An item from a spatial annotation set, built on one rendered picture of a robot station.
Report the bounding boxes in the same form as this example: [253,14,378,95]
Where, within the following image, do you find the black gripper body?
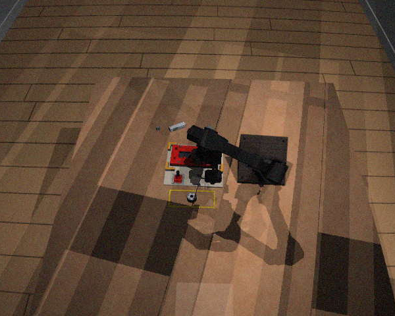
[205,152,222,183]

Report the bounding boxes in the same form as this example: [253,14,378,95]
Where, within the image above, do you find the black rubber tyre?
[187,192,197,203]

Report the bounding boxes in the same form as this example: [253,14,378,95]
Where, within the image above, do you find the white rectangular bar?
[169,122,186,132]

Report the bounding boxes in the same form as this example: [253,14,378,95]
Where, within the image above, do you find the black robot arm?
[187,125,289,186]

